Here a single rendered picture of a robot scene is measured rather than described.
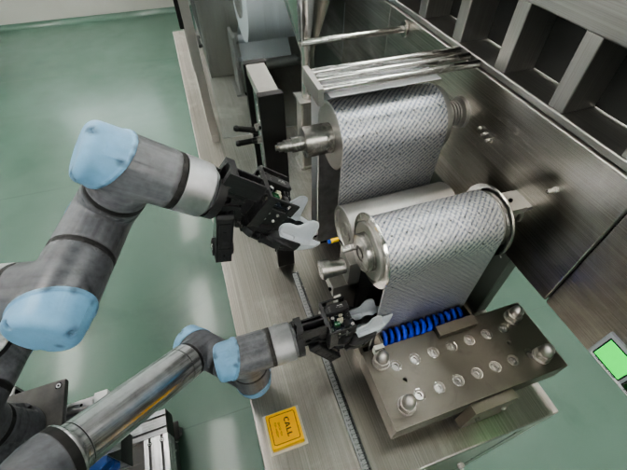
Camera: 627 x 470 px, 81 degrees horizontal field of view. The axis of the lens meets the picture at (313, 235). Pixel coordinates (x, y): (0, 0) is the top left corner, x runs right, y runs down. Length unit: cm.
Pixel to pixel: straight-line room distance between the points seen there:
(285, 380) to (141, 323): 138
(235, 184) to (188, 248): 194
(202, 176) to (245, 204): 8
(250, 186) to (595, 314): 63
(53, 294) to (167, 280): 188
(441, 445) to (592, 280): 45
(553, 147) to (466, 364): 45
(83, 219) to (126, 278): 192
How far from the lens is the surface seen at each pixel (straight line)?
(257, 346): 71
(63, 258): 48
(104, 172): 45
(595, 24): 74
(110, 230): 51
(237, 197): 52
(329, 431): 91
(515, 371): 91
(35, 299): 46
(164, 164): 46
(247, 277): 109
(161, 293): 228
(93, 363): 221
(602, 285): 79
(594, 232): 76
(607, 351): 83
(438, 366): 86
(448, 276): 78
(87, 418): 70
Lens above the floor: 179
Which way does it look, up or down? 49 degrees down
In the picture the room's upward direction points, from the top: straight up
